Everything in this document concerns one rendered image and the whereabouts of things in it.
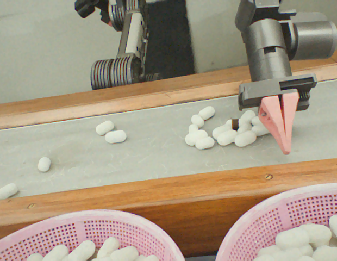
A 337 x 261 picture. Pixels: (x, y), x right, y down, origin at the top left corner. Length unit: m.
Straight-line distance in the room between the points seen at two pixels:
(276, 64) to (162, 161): 0.22
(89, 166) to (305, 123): 0.36
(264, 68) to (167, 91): 0.29
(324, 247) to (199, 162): 0.21
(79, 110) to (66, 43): 1.98
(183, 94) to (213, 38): 1.93
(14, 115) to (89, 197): 0.44
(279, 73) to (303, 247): 0.24
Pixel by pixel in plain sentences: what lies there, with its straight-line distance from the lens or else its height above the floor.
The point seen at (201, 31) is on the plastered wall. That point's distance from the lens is 2.64.
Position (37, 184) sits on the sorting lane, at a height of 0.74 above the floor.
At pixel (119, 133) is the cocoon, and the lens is 0.62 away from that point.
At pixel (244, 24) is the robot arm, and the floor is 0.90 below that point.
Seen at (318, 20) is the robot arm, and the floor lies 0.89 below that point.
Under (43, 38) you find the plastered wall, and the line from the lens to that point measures 2.80.
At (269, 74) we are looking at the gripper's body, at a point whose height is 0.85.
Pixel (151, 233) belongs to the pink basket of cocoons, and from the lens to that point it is 0.39.
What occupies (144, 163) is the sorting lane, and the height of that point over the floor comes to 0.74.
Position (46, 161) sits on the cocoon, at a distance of 0.62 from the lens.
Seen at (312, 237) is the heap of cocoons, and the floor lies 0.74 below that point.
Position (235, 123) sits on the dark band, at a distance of 0.59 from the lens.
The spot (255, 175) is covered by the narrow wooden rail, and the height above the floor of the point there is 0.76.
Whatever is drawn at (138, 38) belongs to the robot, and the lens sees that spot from 1.07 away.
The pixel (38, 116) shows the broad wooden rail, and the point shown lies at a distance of 0.83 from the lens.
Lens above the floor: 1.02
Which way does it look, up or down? 26 degrees down
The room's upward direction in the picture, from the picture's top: 11 degrees counter-clockwise
